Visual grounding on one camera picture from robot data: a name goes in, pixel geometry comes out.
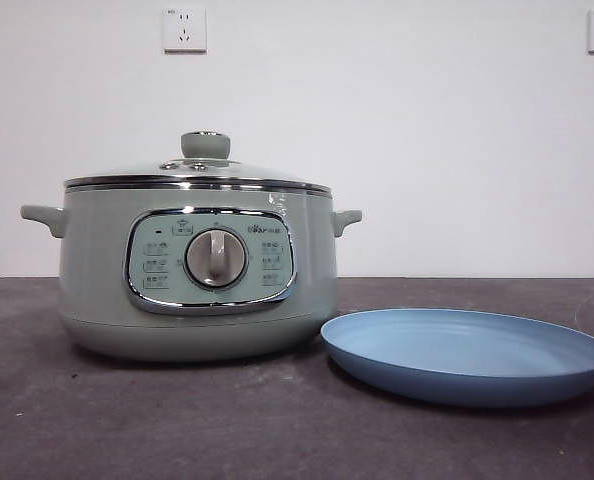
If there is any pale green electric steamer pot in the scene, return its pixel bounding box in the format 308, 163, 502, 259
20, 174, 363, 364

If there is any glass lid with green knob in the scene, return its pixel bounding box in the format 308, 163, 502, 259
65, 130, 333, 195

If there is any blue round plate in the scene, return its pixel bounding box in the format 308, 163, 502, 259
320, 308, 594, 409

